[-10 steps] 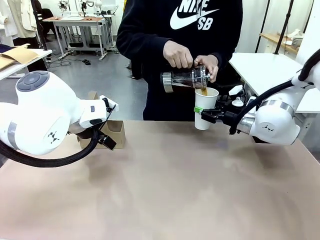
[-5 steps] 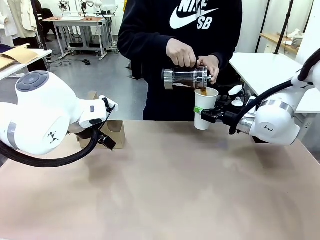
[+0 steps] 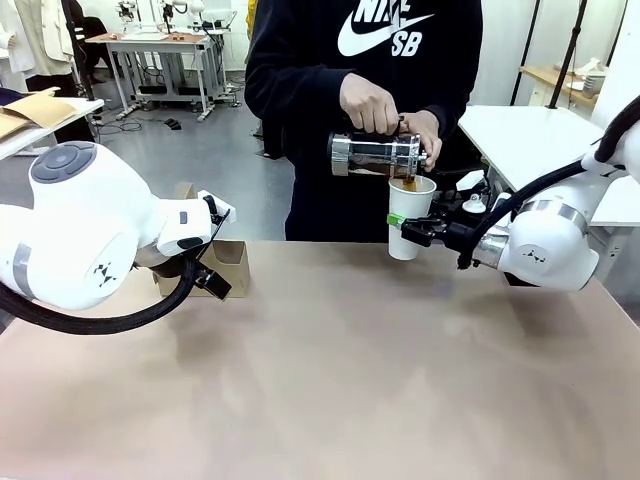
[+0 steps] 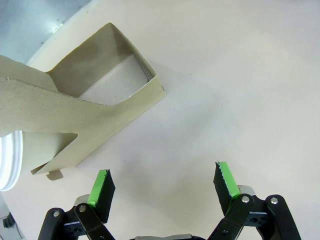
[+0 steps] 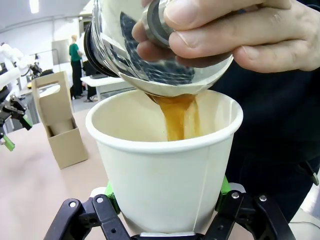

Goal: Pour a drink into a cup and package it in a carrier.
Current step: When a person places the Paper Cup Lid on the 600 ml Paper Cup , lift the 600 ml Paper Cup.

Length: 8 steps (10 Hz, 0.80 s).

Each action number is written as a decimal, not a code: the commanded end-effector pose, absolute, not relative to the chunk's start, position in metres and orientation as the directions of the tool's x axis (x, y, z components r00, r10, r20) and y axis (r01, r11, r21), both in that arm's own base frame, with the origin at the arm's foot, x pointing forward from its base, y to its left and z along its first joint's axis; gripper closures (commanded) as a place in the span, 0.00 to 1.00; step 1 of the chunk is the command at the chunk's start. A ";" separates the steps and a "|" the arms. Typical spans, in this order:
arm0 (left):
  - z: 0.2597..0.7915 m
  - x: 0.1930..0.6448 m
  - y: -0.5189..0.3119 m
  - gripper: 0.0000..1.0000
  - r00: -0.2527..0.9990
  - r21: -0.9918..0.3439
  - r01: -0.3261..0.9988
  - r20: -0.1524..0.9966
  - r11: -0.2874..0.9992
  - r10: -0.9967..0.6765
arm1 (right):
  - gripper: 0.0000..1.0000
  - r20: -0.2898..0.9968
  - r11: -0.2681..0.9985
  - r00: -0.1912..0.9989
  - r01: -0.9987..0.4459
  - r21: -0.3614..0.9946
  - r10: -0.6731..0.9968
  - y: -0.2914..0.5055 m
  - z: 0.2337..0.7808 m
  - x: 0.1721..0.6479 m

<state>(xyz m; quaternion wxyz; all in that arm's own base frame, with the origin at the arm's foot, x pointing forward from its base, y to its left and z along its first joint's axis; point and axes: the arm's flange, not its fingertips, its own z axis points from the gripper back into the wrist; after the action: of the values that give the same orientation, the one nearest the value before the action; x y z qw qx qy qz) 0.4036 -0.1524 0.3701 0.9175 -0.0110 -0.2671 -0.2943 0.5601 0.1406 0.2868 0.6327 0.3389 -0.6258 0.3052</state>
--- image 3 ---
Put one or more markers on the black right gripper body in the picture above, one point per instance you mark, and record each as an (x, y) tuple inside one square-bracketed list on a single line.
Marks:
[(462, 237)]

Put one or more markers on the person in black hoodie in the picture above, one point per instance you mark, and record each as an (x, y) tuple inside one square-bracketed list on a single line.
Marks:
[(325, 205)]

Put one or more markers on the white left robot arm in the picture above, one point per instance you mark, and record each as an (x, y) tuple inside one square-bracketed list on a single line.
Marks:
[(75, 225)]

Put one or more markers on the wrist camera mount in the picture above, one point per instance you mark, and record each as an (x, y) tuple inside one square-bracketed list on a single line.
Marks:
[(217, 205), (472, 204)]

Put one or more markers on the glass french press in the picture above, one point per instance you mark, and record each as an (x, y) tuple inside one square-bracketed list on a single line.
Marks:
[(372, 155)]

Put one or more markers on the white table with cardboard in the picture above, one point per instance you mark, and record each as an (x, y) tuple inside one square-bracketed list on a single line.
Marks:
[(75, 107)]

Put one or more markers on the background brown-top workbench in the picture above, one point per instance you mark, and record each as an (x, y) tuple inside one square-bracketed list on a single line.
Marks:
[(150, 45)]

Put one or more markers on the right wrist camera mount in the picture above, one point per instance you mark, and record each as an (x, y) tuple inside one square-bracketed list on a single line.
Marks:
[(472, 204)]

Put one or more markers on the person's left forearm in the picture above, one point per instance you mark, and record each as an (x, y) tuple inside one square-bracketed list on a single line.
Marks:
[(455, 110)]

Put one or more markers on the stack of white dishes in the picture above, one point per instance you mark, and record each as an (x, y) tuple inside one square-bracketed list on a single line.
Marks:
[(594, 77)]

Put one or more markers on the white hanging coat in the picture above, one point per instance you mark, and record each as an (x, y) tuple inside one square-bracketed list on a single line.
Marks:
[(12, 40)]

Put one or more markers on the black stand pole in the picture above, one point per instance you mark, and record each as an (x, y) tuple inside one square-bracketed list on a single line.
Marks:
[(80, 60)]

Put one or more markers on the background white robot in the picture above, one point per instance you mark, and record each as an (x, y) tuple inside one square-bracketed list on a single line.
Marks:
[(127, 10), (182, 6)]

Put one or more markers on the small black floor object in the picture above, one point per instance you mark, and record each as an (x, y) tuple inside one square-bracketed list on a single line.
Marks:
[(173, 124)]

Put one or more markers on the black tripod pole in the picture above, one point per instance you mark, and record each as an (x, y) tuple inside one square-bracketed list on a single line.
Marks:
[(566, 60), (525, 50)]

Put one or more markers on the white paper cup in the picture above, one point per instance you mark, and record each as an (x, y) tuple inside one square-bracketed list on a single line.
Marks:
[(407, 200)]

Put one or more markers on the person's right hand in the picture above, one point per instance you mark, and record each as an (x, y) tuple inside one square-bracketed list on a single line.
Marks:
[(367, 107)]

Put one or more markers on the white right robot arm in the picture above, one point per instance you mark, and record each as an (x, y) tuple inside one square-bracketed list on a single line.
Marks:
[(550, 240)]

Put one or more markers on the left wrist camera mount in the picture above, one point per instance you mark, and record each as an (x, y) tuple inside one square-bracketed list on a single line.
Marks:
[(217, 205)]

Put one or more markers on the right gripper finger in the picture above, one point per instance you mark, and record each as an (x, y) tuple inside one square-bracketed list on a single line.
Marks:
[(425, 232), (440, 216)]

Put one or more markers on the brown cardboard cup carrier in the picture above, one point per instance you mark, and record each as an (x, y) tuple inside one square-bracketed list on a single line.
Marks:
[(235, 270)]

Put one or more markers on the wooden shelf board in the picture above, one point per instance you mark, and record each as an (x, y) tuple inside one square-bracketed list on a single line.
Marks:
[(550, 76)]

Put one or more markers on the person's left hand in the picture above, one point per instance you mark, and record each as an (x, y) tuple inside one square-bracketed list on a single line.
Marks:
[(427, 135)]

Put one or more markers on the person's right forearm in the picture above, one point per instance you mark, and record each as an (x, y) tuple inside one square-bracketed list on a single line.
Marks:
[(300, 95)]

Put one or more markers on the brown cardboard sheets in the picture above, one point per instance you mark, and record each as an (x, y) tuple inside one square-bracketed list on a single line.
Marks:
[(40, 112)]

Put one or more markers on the cream hanging jacket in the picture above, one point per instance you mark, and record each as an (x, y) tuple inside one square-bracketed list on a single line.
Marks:
[(52, 35)]

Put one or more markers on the yellow hanging garment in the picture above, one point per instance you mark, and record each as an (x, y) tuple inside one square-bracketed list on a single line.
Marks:
[(249, 30)]

